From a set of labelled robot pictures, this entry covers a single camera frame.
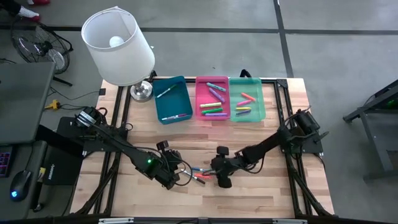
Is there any black dry erase marker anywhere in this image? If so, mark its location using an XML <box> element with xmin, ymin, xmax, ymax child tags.
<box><xmin>182</xmin><ymin>170</ymin><xmax>206</xmax><ymax>185</ymax></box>

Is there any grey flat panel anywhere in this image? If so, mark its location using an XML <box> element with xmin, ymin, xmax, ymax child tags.
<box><xmin>0</xmin><ymin>61</ymin><xmax>57</xmax><ymax>146</ymax></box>

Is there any black metal stand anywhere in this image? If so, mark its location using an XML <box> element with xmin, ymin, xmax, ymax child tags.
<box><xmin>341</xmin><ymin>79</ymin><xmax>398</xmax><ymax>182</ymax></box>

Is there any green dry erase marker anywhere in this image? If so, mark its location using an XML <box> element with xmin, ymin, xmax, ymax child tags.
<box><xmin>156</xmin><ymin>84</ymin><xmax>178</xmax><ymax>99</ymax></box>

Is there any black computer mouse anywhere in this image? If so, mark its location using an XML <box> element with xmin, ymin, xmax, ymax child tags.
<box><xmin>9</xmin><ymin>169</ymin><xmax>33</xmax><ymax>203</ymax></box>

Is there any black equipment case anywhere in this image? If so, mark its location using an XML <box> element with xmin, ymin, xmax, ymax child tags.
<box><xmin>42</xmin><ymin>145</ymin><xmax>84</xmax><ymax>187</ymax></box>

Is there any silver bracket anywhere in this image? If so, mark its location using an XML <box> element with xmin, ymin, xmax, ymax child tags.
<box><xmin>272</xmin><ymin>218</ymin><xmax>309</xmax><ymax>224</ymax></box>
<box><xmin>98</xmin><ymin>217</ymin><xmax>135</xmax><ymax>224</ymax></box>

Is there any black floor fan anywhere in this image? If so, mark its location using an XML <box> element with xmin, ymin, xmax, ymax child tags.
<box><xmin>10</xmin><ymin>17</ymin><xmax>75</xmax><ymax>87</ymax></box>

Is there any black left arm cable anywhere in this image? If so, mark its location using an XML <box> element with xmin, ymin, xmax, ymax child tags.
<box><xmin>172</xmin><ymin>159</ymin><xmax>195</xmax><ymax>188</ymax></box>

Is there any black keyboard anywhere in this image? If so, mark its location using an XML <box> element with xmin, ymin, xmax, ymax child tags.
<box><xmin>0</xmin><ymin>145</ymin><xmax>14</xmax><ymax>179</ymax></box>

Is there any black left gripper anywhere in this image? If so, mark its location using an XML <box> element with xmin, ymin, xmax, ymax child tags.
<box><xmin>155</xmin><ymin>140</ymin><xmax>185</xmax><ymax>191</ymax></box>

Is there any teal chunky highlighter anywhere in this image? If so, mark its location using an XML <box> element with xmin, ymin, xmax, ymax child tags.
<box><xmin>206</xmin><ymin>82</ymin><xmax>228</xmax><ymax>93</ymax></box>

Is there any blue plastic bin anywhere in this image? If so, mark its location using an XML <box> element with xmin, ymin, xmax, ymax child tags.
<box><xmin>152</xmin><ymin>75</ymin><xmax>194</xmax><ymax>125</ymax></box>

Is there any black floor cable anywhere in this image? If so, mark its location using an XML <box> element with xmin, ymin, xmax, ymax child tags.
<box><xmin>58</xmin><ymin>104</ymin><xmax>96</xmax><ymax>111</ymax></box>

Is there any white shade table lamp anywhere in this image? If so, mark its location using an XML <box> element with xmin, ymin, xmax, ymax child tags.
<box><xmin>81</xmin><ymin>6</ymin><xmax>156</xmax><ymax>103</ymax></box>

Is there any pink plastic bin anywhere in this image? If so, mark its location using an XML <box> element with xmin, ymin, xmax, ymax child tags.
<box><xmin>195</xmin><ymin>75</ymin><xmax>231</xmax><ymax>121</ymax></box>

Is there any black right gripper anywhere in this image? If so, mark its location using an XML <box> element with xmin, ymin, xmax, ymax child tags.
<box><xmin>210</xmin><ymin>146</ymin><xmax>244</xmax><ymax>189</ymax></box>

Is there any yellow power plug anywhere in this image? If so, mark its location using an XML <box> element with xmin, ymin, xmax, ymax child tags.
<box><xmin>44</xmin><ymin>99</ymin><xmax>61</xmax><ymax>111</ymax></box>

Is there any dark grey desk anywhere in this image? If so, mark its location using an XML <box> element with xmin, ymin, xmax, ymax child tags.
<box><xmin>0</xmin><ymin>139</ymin><xmax>48</xmax><ymax>222</ymax></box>

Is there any magenta dry erase marker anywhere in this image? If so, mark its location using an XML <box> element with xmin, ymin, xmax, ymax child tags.
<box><xmin>160</xmin><ymin>113</ymin><xmax>188</xmax><ymax>121</ymax></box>

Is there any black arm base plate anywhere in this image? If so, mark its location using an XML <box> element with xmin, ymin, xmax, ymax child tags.
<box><xmin>280</xmin><ymin>123</ymin><xmax>325</xmax><ymax>156</ymax></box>
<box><xmin>82</xmin><ymin>127</ymin><xmax>128</xmax><ymax>153</ymax></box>

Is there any aqua plastic bin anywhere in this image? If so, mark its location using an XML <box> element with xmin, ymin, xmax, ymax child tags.
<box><xmin>228</xmin><ymin>77</ymin><xmax>267</xmax><ymax>123</ymax></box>

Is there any black flat box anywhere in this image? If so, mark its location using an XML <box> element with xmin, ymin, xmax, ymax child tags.
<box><xmin>57</xmin><ymin>116</ymin><xmax>94</xmax><ymax>139</ymax></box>

